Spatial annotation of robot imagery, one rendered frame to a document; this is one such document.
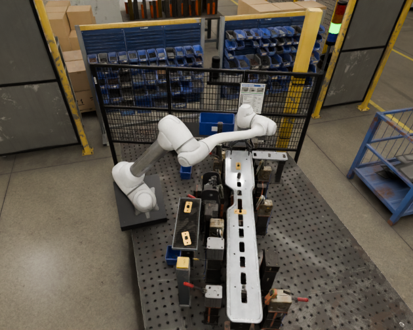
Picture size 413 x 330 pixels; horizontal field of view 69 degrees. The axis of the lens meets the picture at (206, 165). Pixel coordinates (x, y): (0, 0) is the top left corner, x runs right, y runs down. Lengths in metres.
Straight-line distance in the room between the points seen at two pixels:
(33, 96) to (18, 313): 2.20
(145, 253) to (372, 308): 1.51
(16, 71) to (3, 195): 1.39
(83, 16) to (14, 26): 2.78
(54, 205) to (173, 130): 2.32
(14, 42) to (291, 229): 3.12
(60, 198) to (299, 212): 2.60
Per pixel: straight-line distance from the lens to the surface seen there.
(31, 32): 3.62
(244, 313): 1.73
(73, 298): 3.03
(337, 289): 2.29
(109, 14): 8.49
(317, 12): 2.53
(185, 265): 1.64
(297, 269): 2.26
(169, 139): 1.69
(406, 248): 3.72
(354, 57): 5.02
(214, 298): 1.68
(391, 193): 3.96
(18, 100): 3.98
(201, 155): 1.70
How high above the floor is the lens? 2.59
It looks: 42 degrees down
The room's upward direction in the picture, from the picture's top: 2 degrees clockwise
